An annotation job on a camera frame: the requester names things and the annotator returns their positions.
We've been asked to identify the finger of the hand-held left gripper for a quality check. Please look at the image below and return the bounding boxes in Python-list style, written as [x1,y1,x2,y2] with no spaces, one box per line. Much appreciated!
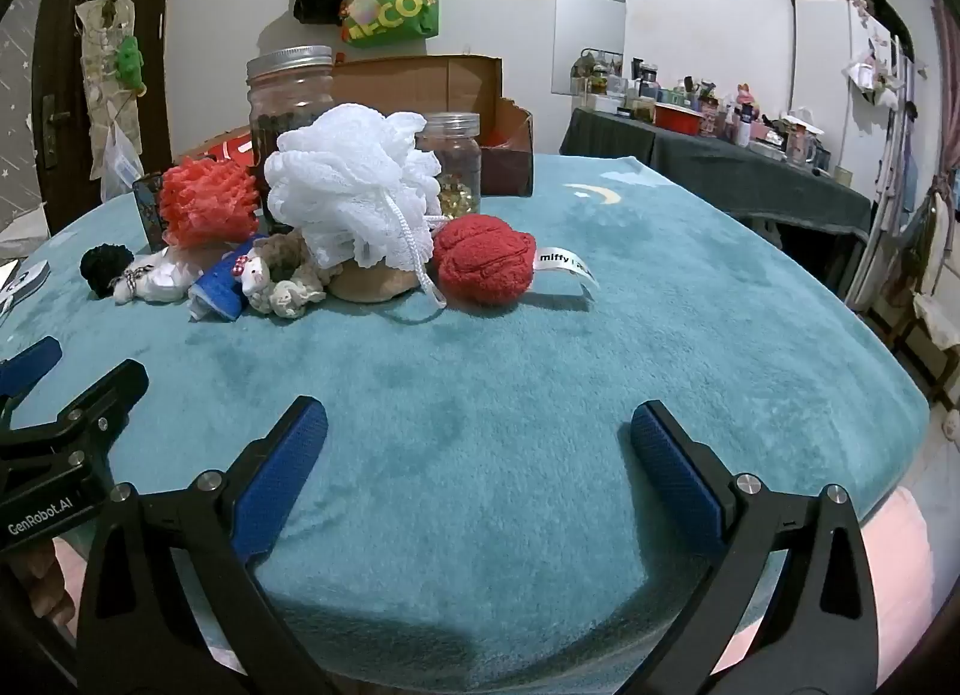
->
[0,359,149,493]
[0,336,63,426]

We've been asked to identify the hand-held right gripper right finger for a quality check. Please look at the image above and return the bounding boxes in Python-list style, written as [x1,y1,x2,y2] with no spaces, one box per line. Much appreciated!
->
[630,399,882,695]

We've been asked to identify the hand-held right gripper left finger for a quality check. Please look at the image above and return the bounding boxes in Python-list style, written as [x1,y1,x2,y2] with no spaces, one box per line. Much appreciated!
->
[75,395,331,695]

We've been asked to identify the white fuzzy hair clip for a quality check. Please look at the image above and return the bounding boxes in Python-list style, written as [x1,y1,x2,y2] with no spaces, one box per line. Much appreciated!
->
[114,248,197,306]

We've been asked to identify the black pompom scrunchie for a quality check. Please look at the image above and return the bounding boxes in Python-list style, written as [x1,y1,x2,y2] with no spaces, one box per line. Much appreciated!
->
[80,243,136,298]

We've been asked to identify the red mesh bath loofah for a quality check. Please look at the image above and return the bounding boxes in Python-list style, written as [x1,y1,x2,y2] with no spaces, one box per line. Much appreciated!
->
[159,156,260,250]

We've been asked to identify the beige plush with white tag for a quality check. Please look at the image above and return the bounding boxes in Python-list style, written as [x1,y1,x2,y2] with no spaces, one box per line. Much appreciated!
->
[330,246,601,311]

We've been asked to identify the red knitted plush ball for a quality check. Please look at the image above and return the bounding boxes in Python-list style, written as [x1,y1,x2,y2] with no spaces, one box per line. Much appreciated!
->
[433,215,537,306]

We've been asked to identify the white mesh bath loofah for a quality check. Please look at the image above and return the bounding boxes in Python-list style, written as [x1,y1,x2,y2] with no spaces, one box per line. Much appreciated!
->
[264,104,449,306]

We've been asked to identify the cardboard box with red lining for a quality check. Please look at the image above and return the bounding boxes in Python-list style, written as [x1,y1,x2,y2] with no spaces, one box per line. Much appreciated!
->
[180,53,535,199]

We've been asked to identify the white square device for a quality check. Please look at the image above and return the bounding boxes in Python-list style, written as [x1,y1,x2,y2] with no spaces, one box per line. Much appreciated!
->
[0,258,52,321]

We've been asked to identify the patterned tin box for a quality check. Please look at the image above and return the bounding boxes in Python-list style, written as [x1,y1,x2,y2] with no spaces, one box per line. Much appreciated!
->
[133,172,170,252]

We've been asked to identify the clear plastic bag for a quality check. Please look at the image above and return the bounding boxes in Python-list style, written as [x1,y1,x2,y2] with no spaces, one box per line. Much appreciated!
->
[101,125,143,201]

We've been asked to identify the pink cloth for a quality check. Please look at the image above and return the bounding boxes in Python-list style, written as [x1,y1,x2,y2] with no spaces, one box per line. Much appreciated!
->
[712,485,938,695]

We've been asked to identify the dark wooden door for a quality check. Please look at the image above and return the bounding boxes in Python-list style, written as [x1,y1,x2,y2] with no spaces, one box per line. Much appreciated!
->
[34,0,177,238]

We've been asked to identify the beige hanging organiser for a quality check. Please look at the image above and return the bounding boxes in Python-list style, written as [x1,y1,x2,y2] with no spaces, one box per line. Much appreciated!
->
[73,0,140,133]

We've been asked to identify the green plush toy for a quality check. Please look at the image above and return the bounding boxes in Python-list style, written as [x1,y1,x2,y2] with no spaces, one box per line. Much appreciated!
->
[116,35,147,96]

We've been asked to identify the side table with dark cloth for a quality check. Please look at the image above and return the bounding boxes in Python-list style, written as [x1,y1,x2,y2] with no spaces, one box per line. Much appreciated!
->
[559,106,875,238]

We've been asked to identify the large glass jar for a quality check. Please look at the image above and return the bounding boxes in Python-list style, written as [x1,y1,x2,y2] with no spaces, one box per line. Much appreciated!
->
[246,46,336,216]

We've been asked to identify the red basin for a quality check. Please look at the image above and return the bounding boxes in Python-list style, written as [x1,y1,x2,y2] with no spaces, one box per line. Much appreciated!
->
[652,102,702,133]

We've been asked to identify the small glass jar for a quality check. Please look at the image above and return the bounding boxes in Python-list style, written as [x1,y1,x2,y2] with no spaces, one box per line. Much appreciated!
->
[415,112,482,220]

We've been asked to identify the row of cosmetic bottles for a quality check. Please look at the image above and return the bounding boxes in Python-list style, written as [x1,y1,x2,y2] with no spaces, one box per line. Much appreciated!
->
[570,48,856,178]

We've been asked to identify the white refrigerator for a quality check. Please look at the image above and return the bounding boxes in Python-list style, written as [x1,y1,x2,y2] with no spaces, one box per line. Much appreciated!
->
[787,0,920,306]

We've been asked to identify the pink curtain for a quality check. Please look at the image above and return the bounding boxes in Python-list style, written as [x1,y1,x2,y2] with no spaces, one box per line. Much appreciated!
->
[930,0,960,163]

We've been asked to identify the door handle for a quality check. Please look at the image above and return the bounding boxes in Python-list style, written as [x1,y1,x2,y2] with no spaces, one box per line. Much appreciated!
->
[39,95,62,171]

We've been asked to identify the wall mirror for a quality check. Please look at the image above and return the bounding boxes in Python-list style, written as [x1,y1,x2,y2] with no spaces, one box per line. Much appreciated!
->
[551,0,627,96]

